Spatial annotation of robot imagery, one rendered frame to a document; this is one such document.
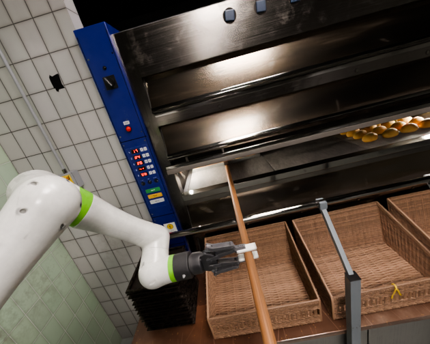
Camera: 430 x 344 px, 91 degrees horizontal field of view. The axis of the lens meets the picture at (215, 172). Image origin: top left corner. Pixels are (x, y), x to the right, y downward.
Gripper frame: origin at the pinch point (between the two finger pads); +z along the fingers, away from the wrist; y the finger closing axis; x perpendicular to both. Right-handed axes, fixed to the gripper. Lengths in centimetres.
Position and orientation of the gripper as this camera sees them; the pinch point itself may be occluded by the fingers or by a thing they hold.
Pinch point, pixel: (247, 252)
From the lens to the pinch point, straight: 80.4
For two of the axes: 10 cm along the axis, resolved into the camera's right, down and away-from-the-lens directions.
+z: 9.7, -2.4, -0.6
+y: 2.4, 9.1, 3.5
